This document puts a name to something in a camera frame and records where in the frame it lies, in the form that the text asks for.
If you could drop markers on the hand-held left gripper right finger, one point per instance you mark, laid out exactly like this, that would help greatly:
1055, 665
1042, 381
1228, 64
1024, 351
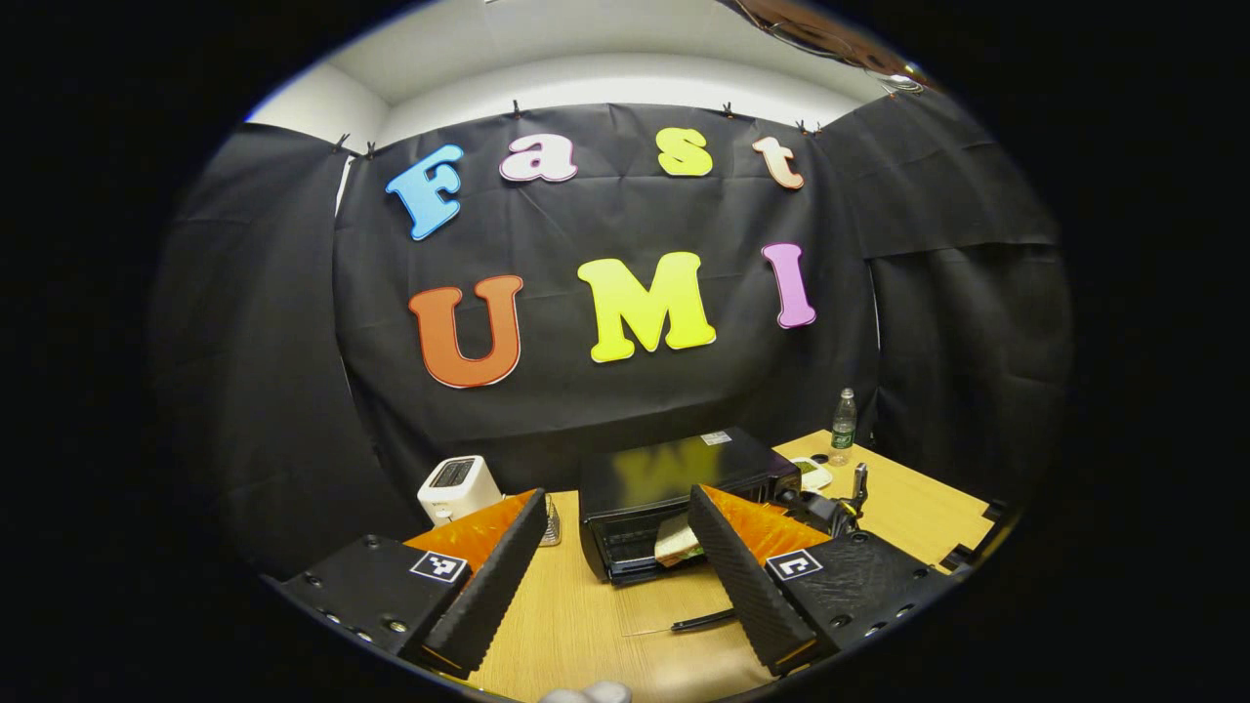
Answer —
747, 586

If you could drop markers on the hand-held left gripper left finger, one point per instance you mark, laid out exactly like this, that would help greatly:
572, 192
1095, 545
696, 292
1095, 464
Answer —
498, 586

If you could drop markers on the sandwich with green lettuce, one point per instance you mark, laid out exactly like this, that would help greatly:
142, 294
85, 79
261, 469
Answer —
676, 539

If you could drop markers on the black electric oven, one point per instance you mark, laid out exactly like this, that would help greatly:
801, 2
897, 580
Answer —
674, 469

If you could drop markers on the white divided plate of beans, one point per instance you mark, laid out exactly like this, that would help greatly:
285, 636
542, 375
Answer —
812, 474

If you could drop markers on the small clear glass cup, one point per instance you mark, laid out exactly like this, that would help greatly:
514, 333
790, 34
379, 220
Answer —
552, 522

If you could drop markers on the clear plastic water bottle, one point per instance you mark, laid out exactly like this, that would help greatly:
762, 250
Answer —
844, 425

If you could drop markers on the white toaster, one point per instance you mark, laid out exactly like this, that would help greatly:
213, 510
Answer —
457, 488

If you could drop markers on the black backdrop cloth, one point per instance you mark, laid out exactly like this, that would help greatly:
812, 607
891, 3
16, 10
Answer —
605, 400

